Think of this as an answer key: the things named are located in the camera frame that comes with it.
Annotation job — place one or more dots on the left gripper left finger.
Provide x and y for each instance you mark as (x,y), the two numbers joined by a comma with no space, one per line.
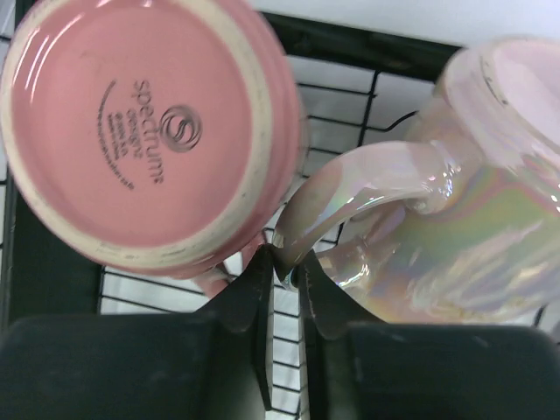
(213,363)

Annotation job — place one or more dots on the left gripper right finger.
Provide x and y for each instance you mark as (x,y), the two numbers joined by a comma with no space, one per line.
(354,366)

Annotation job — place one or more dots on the pale pink iridescent mug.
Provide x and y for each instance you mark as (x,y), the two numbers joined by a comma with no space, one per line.
(464,212)

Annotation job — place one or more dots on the pink ghost pattern mug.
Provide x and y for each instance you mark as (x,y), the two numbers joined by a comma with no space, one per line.
(156,137)

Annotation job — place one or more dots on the black wire dish rack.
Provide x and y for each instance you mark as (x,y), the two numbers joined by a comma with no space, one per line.
(357,87)

